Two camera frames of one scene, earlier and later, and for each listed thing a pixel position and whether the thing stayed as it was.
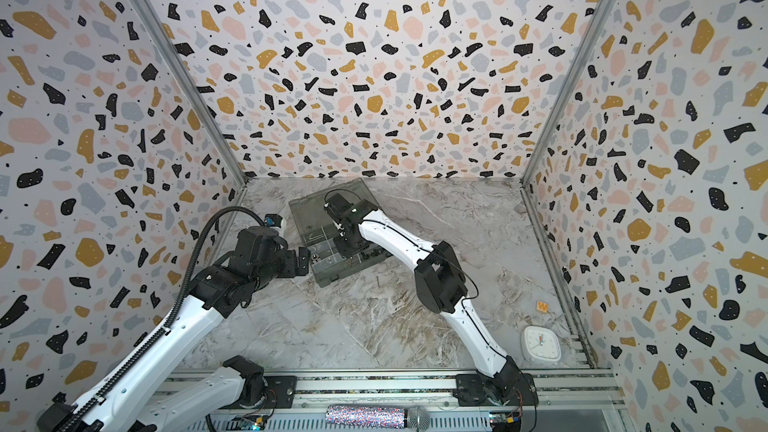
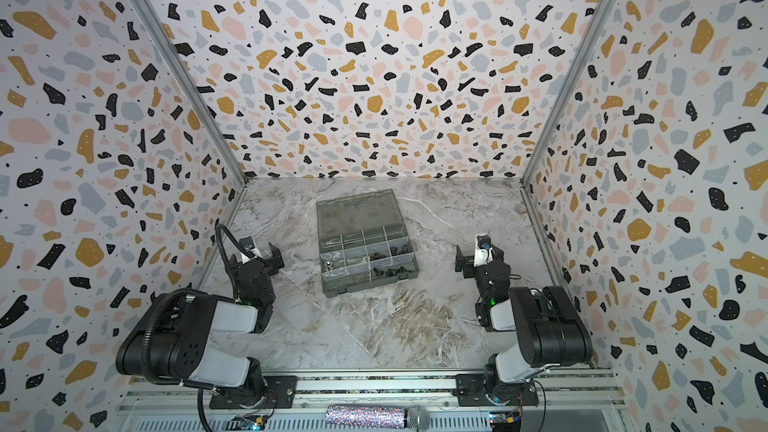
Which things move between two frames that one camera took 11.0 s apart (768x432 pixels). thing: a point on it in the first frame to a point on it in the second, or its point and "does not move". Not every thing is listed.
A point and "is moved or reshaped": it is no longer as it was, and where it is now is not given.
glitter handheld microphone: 416,418 does not move
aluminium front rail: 566,401 does not move
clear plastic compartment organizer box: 318,231 is moved or reshaped
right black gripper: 349,243 to 475,261
